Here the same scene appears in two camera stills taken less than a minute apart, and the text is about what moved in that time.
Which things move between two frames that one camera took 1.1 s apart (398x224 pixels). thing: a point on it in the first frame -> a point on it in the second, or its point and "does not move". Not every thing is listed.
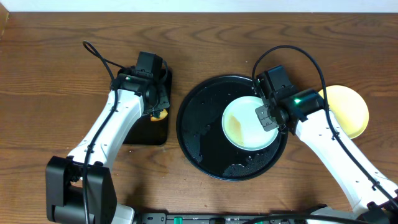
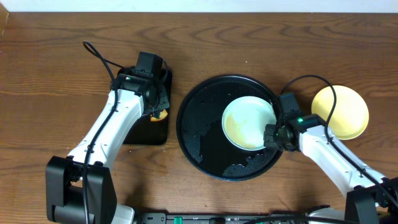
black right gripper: x=266 y=124 -> x=268 y=140
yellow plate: x=348 y=108 does not move
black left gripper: x=162 y=101 does not move
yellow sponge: x=163 y=114 does not move
